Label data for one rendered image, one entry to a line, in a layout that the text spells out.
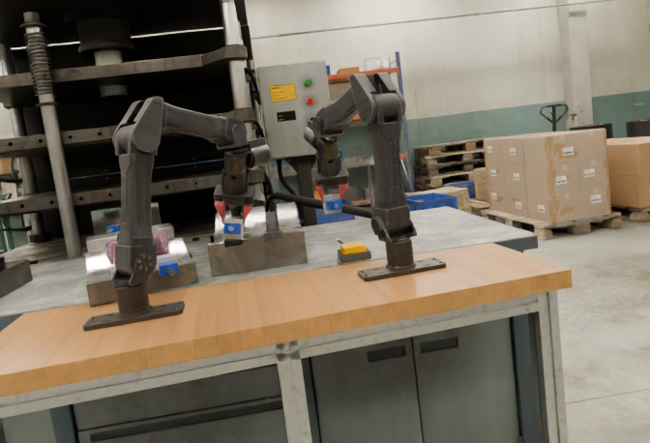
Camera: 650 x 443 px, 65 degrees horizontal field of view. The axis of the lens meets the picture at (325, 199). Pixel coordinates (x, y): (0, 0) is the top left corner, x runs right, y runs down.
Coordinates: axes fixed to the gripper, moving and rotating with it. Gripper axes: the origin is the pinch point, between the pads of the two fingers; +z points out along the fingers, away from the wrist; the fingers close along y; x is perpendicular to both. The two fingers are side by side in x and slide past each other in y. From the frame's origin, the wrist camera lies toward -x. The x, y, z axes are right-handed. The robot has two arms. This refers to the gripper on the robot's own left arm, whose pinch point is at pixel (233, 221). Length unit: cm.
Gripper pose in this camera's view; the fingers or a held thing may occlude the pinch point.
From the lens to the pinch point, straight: 140.0
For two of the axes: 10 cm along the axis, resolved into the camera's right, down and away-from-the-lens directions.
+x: 0.7, 4.3, -9.0
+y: -9.9, -0.6, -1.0
